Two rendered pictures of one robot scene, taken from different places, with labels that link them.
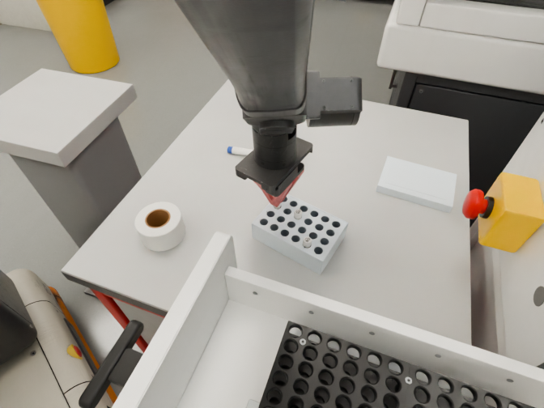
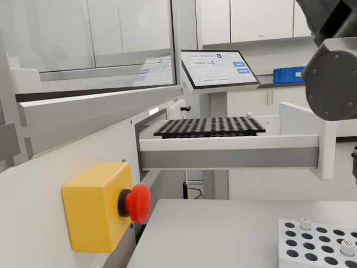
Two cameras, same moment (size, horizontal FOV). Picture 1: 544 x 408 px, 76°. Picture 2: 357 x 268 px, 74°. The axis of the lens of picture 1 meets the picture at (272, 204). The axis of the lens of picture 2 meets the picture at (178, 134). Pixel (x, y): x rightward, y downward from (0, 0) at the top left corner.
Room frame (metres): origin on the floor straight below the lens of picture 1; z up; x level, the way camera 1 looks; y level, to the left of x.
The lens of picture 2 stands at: (0.53, -0.26, 1.00)
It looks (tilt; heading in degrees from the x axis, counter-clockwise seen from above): 12 degrees down; 169
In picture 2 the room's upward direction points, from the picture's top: 4 degrees counter-clockwise
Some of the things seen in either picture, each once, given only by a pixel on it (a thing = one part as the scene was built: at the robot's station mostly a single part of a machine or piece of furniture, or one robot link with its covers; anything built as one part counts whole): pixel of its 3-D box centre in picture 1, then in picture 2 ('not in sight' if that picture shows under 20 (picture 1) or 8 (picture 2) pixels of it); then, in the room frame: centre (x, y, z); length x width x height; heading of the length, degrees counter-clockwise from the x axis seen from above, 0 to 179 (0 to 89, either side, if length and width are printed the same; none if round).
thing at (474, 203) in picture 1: (478, 205); (135, 202); (0.30, -0.27, 0.88); 0.04 x 0.03 x 0.04; 160
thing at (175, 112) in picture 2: not in sight; (178, 117); (-0.33, -0.09, 0.87); 0.29 x 0.02 x 0.11; 160
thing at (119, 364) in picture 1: (125, 367); not in sight; (0.09, 0.12, 0.91); 0.07 x 0.04 x 0.01; 160
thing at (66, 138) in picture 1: (106, 209); not in sight; (0.71, 0.53, 0.38); 0.30 x 0.30 x 0.76; 73
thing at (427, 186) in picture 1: (416, 182); not in sight; (0.44, -0.26, 0.77); 0.13 x 0.09 x 0.02; 66
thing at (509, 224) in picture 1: (505, 211); (105, 202); (0.28, -0.30, 0.88); 0.07 x 0.05 x 0.07; 160
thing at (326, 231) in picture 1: (299, 230); (333, 258); (0.33, -0.04, 0.78); 0.12 x 0.08 x 0.04; 57
